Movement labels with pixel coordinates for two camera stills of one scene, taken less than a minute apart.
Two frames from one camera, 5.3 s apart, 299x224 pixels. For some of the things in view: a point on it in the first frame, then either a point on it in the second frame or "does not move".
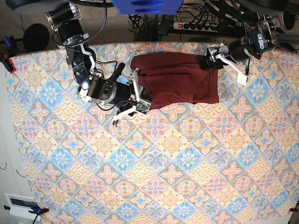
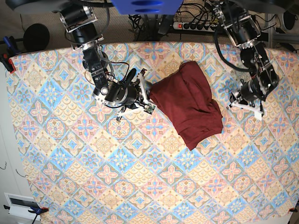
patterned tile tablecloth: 235,162 does not move
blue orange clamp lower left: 37,211 does not move
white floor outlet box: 19,206 does not move
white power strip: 195,26 does not move
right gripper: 220,52 to 258,109
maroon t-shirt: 168,78 to 185,98
